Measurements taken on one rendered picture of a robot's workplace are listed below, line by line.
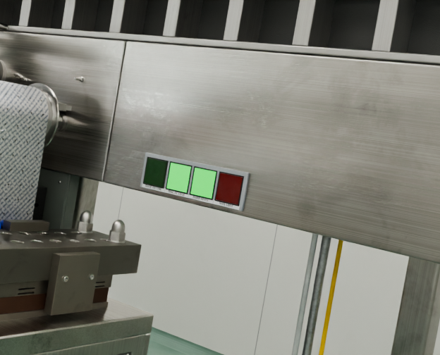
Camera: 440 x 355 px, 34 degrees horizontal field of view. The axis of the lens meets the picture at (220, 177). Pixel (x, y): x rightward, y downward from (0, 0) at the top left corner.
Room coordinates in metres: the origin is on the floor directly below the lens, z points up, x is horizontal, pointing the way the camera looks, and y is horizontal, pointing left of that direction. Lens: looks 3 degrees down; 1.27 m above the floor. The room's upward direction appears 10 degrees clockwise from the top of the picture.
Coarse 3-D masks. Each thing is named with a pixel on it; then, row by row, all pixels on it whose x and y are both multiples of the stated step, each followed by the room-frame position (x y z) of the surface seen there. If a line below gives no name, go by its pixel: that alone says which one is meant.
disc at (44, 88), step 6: (36, 84) 1.53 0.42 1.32; (42, 84) 1.52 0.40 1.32; (42, 90) 1.52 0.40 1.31; (48, 90) 1.51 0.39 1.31; (48, 96) 1.51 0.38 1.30; (54, 96) 1.50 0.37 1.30; (54, 102) 1.49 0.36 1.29; (54, 108) 1.49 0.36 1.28; (54, 114) 1.49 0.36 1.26; (54, 120) 1.49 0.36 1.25; (54, 126) 1.49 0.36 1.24; (48, 132) 1.50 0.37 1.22; (54, 132) 1.49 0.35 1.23; (48, 138) 1.49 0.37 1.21; (48, 144) 1.50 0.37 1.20
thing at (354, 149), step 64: (64, 64) 1.60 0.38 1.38; (128, 64) 1.49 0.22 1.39; (192, 64) 1.39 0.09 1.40; (256, 64) 1.30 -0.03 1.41; (320, 64) 1.23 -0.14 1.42; (384, 64) 1.16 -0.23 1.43; (128, 128) 1.47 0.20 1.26; (192, 128) 1.37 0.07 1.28; (256, 128) 1.29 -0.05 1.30; (320, 128) 1.22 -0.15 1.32; (384, 128) 1.15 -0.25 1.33; (256, 192) 1.28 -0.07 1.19; (320, 192) 1.20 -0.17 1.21; (384, 192) 1.14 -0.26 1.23
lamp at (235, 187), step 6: (222, 174) 1.31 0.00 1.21; (222, 180) 1.31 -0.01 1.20; (228, 180) 1.31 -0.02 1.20; (234, 180) 1.30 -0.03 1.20; (240, 180) 1.29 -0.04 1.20; (222, 186) 1.31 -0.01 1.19; (228, 186) 1.30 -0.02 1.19; (234, 186) 1.30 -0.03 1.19; (240, 186) 1.29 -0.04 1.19; (222, 192) 1.31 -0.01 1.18; (228, 192) 1.30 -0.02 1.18; (234, 192) 1.30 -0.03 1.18; (216, 198) 1.32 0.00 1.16; (222, 198) 1.31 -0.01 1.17; (228, 198) 1.30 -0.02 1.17; (234, 198) 1.29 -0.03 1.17
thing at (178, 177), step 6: (174, 168) 1.38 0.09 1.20; (180, 168) 1.37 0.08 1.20; (186, 168) 1.36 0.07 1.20; (174, 174) 1.38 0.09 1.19; (180, 174) 1.37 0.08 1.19; (186, 174) 1.36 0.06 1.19; (168, 180) 1.39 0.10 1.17; (174, 180) 1.38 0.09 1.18; (180, 180) 1.37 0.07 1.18; (186, 180) 1.36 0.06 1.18; (168, 186) 1.39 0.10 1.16; (174, 186) 1.38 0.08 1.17; (180, 186) 1.37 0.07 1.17; (186, 186) 1.36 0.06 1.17; (186, 192) 1.36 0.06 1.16
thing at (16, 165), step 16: (0, 144) 1.39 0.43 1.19; (16, 144) 1.42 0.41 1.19; (32, 144) 1.45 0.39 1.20; (0, 160) 1.39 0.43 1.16; (16, 160) 1.43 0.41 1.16; (32, 160) 1.46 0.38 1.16; (0, 176) 1.40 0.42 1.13; (16, 176) 1.43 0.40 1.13; (32, 176) 1.46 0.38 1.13; (0, 192) 1.40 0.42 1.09; (16, 192) 1.44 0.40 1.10; (32, 192) 1.47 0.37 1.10; (0, 208) 1.41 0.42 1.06; (16, 208) 1.44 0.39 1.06; (32, 208) 1.47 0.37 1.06
